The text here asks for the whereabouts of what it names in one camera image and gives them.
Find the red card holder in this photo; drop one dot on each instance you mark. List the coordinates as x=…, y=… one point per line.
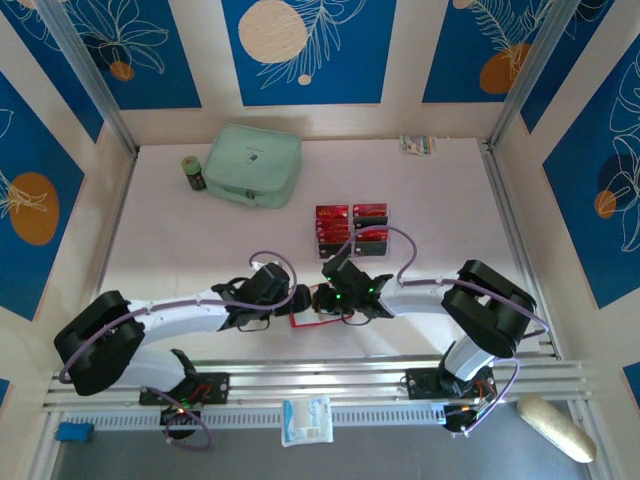
x=320, y=324

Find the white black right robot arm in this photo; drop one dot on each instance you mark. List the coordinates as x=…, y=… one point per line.
x=415, y=302

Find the white blue wipes packet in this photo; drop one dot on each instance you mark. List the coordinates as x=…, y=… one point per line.
x=305, y=420

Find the black base connector block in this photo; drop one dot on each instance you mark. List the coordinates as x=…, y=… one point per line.
x=457, y=420
x=175, y=425

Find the mint green zip pouch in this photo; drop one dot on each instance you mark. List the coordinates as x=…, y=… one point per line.
x=255, y=160

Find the black bottle green lid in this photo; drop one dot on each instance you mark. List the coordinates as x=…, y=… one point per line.
x=194, y=172

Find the small printed packets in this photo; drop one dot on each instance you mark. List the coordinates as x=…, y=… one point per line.
x=415, y=145

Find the blue sponge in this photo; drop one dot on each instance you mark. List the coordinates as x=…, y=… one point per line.
x=74, y=432

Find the beige bread roll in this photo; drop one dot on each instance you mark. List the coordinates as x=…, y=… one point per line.
x=555, y=427

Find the aluminium mounting rail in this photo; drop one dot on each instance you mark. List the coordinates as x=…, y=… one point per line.
x=320, y=380

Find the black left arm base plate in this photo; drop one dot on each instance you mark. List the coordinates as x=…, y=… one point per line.
x=215, y=387

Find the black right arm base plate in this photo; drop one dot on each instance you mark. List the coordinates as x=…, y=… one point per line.
x=420, y=385

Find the aluminium table side rail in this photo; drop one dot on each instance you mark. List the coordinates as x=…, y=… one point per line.
x=114, y=235
x=511, y=235

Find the aluminium frame post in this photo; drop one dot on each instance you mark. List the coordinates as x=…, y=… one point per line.
x=85, y=70
x=530, y=65

